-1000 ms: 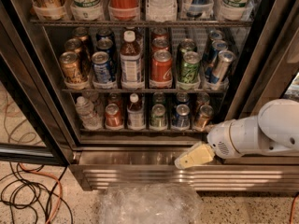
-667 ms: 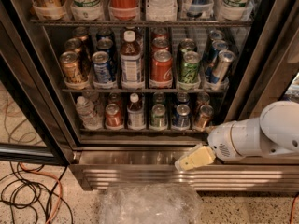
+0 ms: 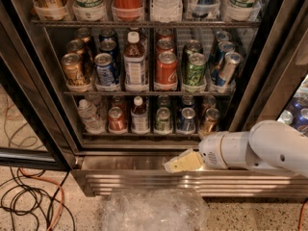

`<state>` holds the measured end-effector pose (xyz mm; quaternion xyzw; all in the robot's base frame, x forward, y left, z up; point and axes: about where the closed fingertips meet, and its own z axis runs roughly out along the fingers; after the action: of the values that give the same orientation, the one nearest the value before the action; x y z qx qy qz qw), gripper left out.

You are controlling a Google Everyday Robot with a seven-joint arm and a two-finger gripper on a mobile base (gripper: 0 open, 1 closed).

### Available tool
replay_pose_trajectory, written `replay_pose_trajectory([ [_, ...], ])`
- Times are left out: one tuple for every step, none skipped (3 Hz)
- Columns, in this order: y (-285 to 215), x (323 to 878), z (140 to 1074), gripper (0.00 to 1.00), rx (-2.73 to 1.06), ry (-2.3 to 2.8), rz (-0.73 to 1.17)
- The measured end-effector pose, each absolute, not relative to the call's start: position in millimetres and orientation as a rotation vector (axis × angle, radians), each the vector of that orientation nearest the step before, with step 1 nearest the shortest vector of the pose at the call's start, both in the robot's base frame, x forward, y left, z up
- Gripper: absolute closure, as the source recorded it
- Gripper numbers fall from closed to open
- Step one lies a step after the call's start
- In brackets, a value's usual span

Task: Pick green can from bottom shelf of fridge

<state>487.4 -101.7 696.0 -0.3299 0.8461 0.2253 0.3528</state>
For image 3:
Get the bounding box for gold can shelf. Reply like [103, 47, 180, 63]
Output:
[61, 53, 90, 86]
[202, 95, 217, 113]
[200, 108, 220, 133]
[66, 38, 93, 77]
[74, 28, 96, 54]

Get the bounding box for green can middle shelf front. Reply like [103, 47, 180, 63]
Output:
[184, 53, 206, 87]

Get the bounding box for green can middle shelf rear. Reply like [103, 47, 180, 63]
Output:
[182, 39, 203, 73]

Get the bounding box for stainless steel fridge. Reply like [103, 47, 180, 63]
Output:
[1, 0, 308, 198]

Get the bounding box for orange cable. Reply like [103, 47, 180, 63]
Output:
[18, 167, 65, 231]
[296, 199, 308, 231]

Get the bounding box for slim silver blue can front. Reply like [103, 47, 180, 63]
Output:
[216, 52, 243, 87]

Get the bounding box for tea bottle middle shelf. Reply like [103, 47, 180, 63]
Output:
[123, 31, 145, 85]

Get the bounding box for clear water bottle bottom shelf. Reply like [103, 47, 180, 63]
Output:
[77, 99, 105, 134]

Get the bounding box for gold can middle shelf front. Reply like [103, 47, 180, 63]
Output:
[61, 53, 90, 86]

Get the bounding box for blue can bottom shelf front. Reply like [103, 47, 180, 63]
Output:
[177, 108, 195, 133]

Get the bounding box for blue can middle shelf rear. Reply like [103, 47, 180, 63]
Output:
[98, 28, 118, 43]

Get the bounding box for orange cable left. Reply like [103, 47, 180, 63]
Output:
[18, 167, 65, 231]

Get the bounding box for blue can shelf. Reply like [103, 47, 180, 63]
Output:
[94, 53, 118, 86]
[99, 39, 120, 76]
[98, 28, 118, 43]
[177, 108, 195, 133]
[180, 95, 195, 109]

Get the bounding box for silver can behind right door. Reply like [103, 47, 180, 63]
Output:
[278, 110, 294, 125]

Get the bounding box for red cola can middle front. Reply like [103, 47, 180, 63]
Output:
[155, 51, 177, 85]

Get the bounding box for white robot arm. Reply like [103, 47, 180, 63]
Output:
[164, 120, 308, 177]

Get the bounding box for green can bottom shelf rear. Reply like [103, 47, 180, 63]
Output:
[157, 95, 171, 108]

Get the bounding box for red can shelf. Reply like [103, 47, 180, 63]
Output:
[108, 107, 127, 131]
[111, 95, 126, 110]

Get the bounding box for orange cable right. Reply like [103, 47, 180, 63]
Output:
[296, 199, 308, 231]

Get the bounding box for black cables on floor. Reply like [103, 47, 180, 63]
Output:
[0, 167, 77, 231]

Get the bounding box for tea bottle bottom shelf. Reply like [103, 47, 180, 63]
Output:
[131, 96, 149, 134]

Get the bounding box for blue can bottom shelf rear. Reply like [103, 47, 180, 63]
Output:
[180, 95, 195, 109]

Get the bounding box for slim silver blue can rear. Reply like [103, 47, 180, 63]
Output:
[208, 31, 232, 64]

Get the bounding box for red cola can middle rear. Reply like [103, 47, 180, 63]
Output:
[156, 28, 174, 40]

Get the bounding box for open glass fridge door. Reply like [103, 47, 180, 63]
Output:
[0, 16, 77, 172]

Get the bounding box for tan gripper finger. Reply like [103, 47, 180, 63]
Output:
[164, 149, 203, 173]

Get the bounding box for red cola can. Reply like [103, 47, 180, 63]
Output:
[156, 38, 175, 54]
[156, 28, 174, 40]
[155, 51, 177, 85]

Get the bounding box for blue can behind right door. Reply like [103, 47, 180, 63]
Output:
[294, 108, 308, 133]

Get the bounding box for green can shelf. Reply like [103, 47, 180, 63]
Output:
[155, 107, 171, 133]
[184, 53, 206, 87]
[182, 39, 203, 73]
[157, 95, 171, 108]

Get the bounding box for tea bottle shelf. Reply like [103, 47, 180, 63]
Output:
[123, 31, 145, 85]
[131, 96, 149, 134]

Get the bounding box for gold can bottom shelf rear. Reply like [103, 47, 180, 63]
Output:
[202, 95, 217, 113]

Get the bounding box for gold can bottom shelf front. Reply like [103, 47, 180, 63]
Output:
[200, 108, 220, 133]

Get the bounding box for gold can middle shelf rear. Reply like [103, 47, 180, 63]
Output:
[74, 28, 96, 54]

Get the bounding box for blue can middle shelf front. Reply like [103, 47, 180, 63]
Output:
[94, 53, 118, 86]

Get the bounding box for red can bottom shelf front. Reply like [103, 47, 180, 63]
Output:
[108, 107, 127, 131]

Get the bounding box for slim silver blue can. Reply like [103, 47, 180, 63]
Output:
[208, 31, 232, 64]
[216, 52, 243, 87]
[210, 41, 235, 82]

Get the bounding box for clear plastic bag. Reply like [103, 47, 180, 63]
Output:
[102, 189, 209, 231]

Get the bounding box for red can bottom shelf rear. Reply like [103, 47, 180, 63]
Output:
[111, 95, 126, 110]

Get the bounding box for green can bottom shelf front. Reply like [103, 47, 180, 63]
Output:
[155, 107, 171, 133]

